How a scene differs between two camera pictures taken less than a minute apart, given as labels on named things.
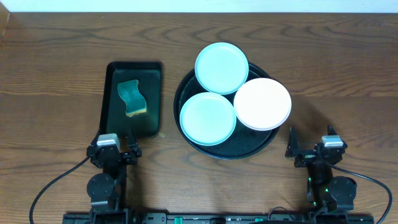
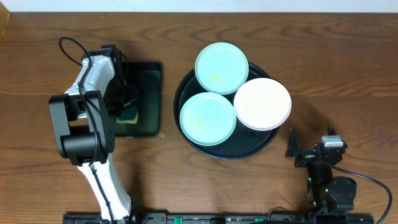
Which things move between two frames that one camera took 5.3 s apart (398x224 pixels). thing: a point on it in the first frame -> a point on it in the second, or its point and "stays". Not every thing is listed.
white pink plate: (262, 104) stays
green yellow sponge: (135, 101) -> (128, 116)
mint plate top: (221, 68) stays
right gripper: (310, 156) stays
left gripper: (125, 154) -> (125, 101)
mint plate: (208, 119) stays
